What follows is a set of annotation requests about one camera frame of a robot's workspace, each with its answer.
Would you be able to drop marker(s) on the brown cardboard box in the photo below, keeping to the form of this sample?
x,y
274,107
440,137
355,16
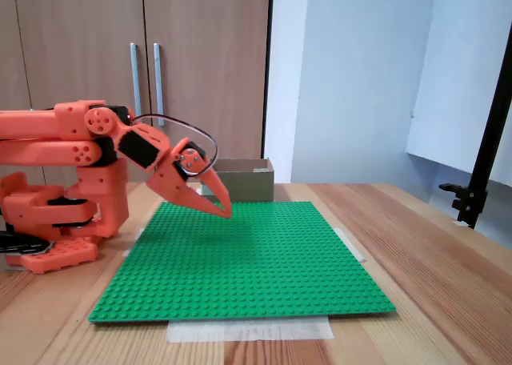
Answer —
x,y
248,187

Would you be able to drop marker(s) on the green lego baseplate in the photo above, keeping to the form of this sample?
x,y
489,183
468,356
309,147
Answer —
x,y
240,261

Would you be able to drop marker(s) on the translucent masking tape strip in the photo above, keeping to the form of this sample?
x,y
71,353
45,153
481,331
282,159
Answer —
x,y
354,249
248,331
130,249

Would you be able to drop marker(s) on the brown wooden cabinet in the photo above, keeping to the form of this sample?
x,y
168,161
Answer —
x,y
80,41

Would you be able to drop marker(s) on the white board panel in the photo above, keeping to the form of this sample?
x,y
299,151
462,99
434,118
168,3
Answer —
x,y
452,81

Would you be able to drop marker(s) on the small white tape piece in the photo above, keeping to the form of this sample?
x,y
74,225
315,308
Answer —
x,y
460,223

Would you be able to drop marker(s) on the black stand clamp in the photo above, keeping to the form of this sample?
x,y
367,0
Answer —
x,y
466,205

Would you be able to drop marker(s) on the black stand pole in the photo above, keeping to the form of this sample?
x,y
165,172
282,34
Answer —
x,y
490,133

